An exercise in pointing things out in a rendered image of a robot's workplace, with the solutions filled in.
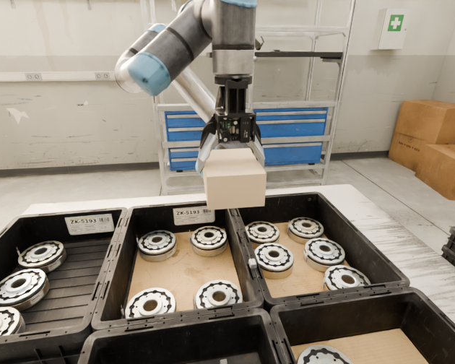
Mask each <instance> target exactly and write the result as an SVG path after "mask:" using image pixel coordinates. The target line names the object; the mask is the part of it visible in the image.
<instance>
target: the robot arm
mask: <svg viewBox="0 0 455 364"><path fill-rule="evenodd" d="M256 7H257V1H256V0H190V1H188V2H186V3H185V4H184V5H183V6H182V7H181V8H180V9H179V12H178V16H177V17H176V18H175V19H174V20H173V21H172V22H171V23H170V24H169V25H168V26H166V25H164V24H160V23H157V24H155V25H153V26H152V27H151V28H150V29H148V30H146V31H145V33H144V34H143V35H142V36H141V37H140V38H139V39H138V40H137V41H136V42H135V43H134V44H133V45H132V46H131V47H129V48H128V49H127V50H126V51H125V52H124V53H123V54H122V55H121V57H120V59H119V60H118V62H117V64H116V67H115V70H114V77H115V80H116V82H117V84H118V86H119V87H120V88H121V89H122V90H124V91H126V92H130V93H138V92H141V91H143V90H144V91H145V92H146V93H147V94H149V95H151V96H158V95H159V94H160V93H161V92H162V91H163V90H166V89H167V88H168V87H169V86H170V84H171V85H172V86H173V87H174V88H175V89H176V90H177V91H178V93H179V94H180V95H181V96H182V97H183V98H184V100H185V101H186V102H187V103H188V104H189V105H190V106H191V107H192V108H193V109H194V110H195V111H196V112H197V113H198V115H199V116H200V117H201V118H202V119H203V120H204V122H205V123H206V124H205V126H204V128H203V130H202V133H201V141H200V145H199V155H198V160H197V161H196V171H197V172H198V173H199V174H200V175H201V177H202V178H204V177H203V168H204V164H205V162H206V160H207V159H208V158H209V155H210V152H211V151H212V150H228V149H245V148H250V149H251V150H252V153H253V155H254V156H255V157H256V159H257V161H259V163H260V164H261V166H262V168H264V160H265V156H264V149H263V145H262V143H261V132H260V129H259V126H258V125H257V123H256V114H255V113H254V112H253V111H252V110H251V109H250V108H246V89H248V85H250V84H252V76H250V74H253V72H254V62H256V61H257V57H256V56H254V51H212V64H213V73H214V74H216V76H214V83H215V84H216V85H224V86H219V89H218V93H217V99H216V98H215V97H214V95H213V94H212V93H211V92H210V91H209V90H208V89H207V87H206V86H205V85H204V84H203V82H202V81H201V80H200V79H199V78H198V77H197V76H196V74H195V73H194V72H193V71H192V69H191V68H190V67H189V64H190V63H191V62H192V61H193V60H194V59H195V58H196V57H197V56H198V55H199V54H200V53H201V52H202V51H203V50H204V49H205V48H206V47H207V46H208V45H209V44H210V43H211V42H212V45H213V46H212V49H213V50H254V45H255V27H256Z"/></svg>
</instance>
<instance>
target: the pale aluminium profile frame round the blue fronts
mask: <svg viewBox="0 0 455 364"><path fill-rule="evenodd" d="M357 2H358V0H350V8H349V13H348V18H347V26H346V27H345V26H319V21H320V15H321V5H322V0H317V3H316V14H315V21H314V26H292V25H256V27H255V37H256V36H290V37H309V38H310V39H311V40H312V45H311V51H313V52H316V44H317V40H318V38H319V36H323V35H333V34H340V33H342V34H343V36H344V43H343V48H342V52H343V53H342V57H341V61H340V65H339V74H338V79H337V87H336V92H335V96H334V101H335V102H336V104H335V107H333V109H332V114H331V116H327V119H331V122H330V127H329V135H323V136H288V137H270V138H261V143H262V144H269V143H286V142H320V141H327V144H326V151H323V152H321V154H322V155H325V157H324V161H323V160H322V159H320V162H319V164H315V163H303V165H300V164H298V165H279V166H265V167H264V170H265V171H278V170H304V169H309V170H310V171H311V172H312V174H314V175H315V177H316V178H304V179H292V180H280V181H267V182H266V186H279V185H290V184H302V183H320V186H325V184H326V176H327V172H328V167H329V160H330V155H331V150H332V143H333V138H334V131H335V126H336V122H337V114H338V110H339V102H340V98H341V94H342V85H343V81H344V77H345V69H346V65H347V57H348V53H349V48H350V41H351V36H352V28H353V24H354V19H355V12H356V7H357ZM149 3H150V11H151V18H152V24H149V20H148V13H147V0H140V4H141V10H142V21H143V28H144V33H145V31H146V30H148V29H150V28H151V27H152V26H153V25H155V24H157V22H156V14H155V0H149ZM260 31H271V32H260ZM314 61H315V57H310V63H309V69H308V80H307V87H306V93H305V101H308V100H310V94H311V83H312V77H313V67H314ZM250 76H252V84H248V101H247V103H248V108H250V104H251V110H252V105H253V87H254V73H253V74H250ZM337 101H338V105H337ZM152 107H153V114H154V120H155V132H156V138H157V150H158V157H159V163H160V175H161V181H162V193H163V196H167V195H168V192H176V191H198V190H205V187H204V185H196V186H173V187H170V186H169V185H168V180H169V177H175V176H200V174H199V173H198V172H197V171H196V170H185V171H183V170H177V171H171V170H170V163H169V156H168V147H199V145H200V141H201V140H196V141H178V142H167V134H166V127H165V114H164V111H161V114H162V121H160V119H159V112H158V110H157V96H152ZM155 107H156V111H155ZM160 125H162V127H163V134H164V142H162V139H161V132H160ZM163 148H165V156H164V158H163ZM317 168H322V174H320V173H319V172H318V171H317V170H316V169H317Z"/></svg>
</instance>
